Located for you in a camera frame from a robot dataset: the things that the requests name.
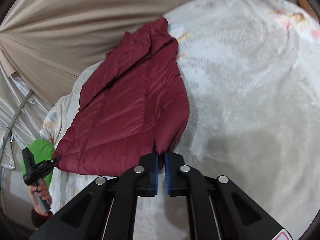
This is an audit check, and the person's left hand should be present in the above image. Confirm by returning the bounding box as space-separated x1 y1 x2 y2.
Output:
28 179 52 216

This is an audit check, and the white fleece blanket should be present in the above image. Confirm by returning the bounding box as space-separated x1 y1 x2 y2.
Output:
39 0 320 240

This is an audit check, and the white satin curtain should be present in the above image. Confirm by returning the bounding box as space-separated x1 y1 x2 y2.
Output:
1 69 51 230

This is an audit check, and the maroon puffer jacket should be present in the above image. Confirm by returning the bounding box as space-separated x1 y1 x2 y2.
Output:
54 18 189 176

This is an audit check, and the beige backdrop curtain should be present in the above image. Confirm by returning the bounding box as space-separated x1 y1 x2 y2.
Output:
1 0 192 104

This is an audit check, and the green cloth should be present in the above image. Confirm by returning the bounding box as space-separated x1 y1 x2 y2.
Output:
22 139 55 186

